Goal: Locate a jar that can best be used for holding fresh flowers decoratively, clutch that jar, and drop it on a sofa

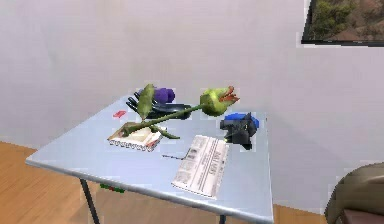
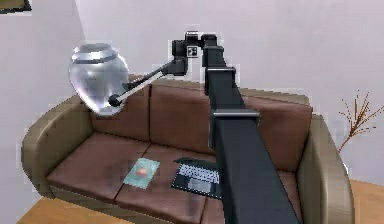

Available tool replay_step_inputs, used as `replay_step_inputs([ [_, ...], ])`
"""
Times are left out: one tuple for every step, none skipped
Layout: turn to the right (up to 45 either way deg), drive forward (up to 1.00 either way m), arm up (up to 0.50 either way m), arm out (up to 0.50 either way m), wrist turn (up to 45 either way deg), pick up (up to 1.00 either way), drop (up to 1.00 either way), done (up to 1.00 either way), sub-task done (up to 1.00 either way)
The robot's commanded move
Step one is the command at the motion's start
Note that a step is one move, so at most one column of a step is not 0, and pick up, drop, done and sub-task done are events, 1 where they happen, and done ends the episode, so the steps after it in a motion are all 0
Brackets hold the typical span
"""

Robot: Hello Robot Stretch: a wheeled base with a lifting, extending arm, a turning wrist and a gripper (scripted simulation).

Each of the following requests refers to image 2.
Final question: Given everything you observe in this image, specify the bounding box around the black laptop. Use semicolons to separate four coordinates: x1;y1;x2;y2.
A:
170;157;222;200

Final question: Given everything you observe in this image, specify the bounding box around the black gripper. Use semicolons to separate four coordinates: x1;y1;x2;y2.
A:
108;39;190;108

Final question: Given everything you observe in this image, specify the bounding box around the dark framed wall picture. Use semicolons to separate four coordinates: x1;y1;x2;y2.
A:
0;0;33;15

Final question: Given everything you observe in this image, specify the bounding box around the silver round vase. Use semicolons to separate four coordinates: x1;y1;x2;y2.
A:
68;42;130;116

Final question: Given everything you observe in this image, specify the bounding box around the brown sofa with tan frame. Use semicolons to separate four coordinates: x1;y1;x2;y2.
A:
21;74;356;224

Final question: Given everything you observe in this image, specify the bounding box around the bare brown twig plant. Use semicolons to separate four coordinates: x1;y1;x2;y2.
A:
337;90;384;155

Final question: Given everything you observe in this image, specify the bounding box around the teal book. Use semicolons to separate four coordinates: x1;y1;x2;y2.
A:
122;157;161;190

